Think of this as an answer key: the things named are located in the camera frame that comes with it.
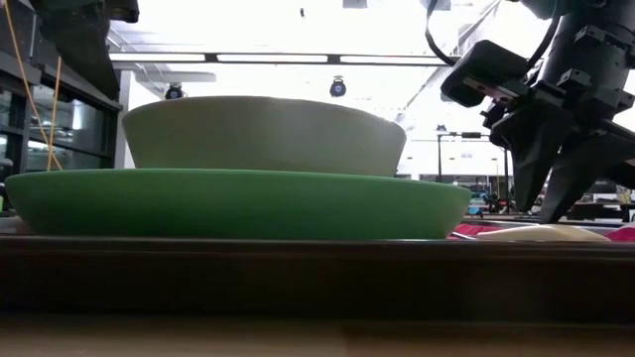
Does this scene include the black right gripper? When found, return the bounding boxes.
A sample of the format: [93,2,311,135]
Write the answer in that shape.
[440,39,635,225]

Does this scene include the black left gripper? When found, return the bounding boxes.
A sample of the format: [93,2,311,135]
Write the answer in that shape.
[29,0,141,102]

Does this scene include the knife with yellow handle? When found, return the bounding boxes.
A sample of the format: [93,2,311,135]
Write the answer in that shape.
[474,223,612,244]

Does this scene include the red cloth napkin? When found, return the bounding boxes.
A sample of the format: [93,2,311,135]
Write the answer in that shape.
[447,222,635,244]

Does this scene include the pale grey bowl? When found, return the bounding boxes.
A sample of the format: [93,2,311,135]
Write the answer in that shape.
[121,94,409,179]

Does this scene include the green plate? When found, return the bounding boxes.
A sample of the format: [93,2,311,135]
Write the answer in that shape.
[3,167,473,241]

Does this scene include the brown plastic tray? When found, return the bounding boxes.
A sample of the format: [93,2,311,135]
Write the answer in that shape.
[0,231,635,324]

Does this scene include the overhead light bar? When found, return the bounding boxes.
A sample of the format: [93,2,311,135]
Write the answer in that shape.
[108,52,461,68]

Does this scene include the yellow hanging cable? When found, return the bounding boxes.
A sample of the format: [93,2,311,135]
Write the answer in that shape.
[2,0,64,173]

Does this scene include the black workstation frame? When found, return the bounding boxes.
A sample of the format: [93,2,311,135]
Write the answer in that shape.
[435,130,513,212]

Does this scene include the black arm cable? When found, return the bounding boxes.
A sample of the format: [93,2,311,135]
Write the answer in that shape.
[424,0,462,68]

